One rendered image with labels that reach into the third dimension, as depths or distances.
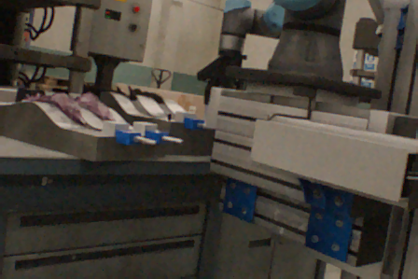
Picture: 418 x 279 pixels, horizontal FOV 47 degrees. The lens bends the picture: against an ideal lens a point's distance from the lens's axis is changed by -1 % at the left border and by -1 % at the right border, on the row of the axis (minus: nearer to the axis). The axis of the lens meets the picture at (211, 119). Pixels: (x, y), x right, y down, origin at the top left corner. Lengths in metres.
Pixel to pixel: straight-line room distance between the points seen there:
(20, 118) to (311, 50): 0.68
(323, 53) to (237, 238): 0.81
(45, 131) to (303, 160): 0.63
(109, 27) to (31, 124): 1.06
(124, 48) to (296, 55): 1.39
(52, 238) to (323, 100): 0.67
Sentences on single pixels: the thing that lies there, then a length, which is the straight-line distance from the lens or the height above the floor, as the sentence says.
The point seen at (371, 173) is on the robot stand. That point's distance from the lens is 0.67.
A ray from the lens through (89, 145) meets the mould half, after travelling 1.06.
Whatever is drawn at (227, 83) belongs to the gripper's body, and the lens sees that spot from 1.36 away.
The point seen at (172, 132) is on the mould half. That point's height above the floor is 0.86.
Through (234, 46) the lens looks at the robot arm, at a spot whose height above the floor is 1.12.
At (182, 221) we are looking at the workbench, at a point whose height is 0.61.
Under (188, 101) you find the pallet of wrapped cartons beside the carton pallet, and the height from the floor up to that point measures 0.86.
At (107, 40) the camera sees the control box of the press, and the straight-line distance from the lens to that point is 2.17.
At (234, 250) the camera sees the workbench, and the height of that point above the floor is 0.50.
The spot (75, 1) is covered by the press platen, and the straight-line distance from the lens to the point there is 1.97.
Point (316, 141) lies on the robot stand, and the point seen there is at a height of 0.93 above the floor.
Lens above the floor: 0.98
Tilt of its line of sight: 3 degrees down
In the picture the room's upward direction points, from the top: 9 degrees clockwise
